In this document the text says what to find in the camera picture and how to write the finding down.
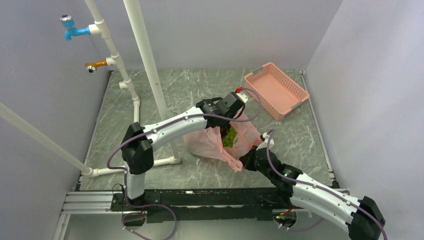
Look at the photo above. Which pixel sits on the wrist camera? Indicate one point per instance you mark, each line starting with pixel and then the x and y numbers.
pixel 241 95
pixel 267 142

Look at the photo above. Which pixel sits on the pink plastic bag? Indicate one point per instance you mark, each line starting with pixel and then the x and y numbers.
pixel 212 143

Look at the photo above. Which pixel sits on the pink plastic basket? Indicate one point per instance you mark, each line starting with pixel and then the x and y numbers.
pixel 278 93

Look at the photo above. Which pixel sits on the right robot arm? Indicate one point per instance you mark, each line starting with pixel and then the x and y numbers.
pixel 361 218

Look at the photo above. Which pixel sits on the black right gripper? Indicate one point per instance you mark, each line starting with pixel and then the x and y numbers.
pixel 246 159

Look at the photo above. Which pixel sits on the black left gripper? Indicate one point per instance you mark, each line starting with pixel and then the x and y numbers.
pixel 224 126

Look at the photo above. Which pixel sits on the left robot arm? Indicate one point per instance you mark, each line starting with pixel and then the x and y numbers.
pixel 143 141

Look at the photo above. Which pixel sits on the green fake grapes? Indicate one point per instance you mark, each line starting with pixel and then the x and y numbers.
pixel 229 138

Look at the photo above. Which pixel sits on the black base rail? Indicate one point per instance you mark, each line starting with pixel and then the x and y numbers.
pixel 206 204

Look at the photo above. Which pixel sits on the orange faucet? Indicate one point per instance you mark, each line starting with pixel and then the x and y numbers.
pixel 92 67

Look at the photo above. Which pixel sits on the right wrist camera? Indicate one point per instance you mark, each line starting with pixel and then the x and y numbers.
pixel 267 142

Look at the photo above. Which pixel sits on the blue faucet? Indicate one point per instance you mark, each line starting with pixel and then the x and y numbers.
pixel 71 29

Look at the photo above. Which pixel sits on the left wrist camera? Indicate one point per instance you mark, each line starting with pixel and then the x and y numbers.
pixel 241 95

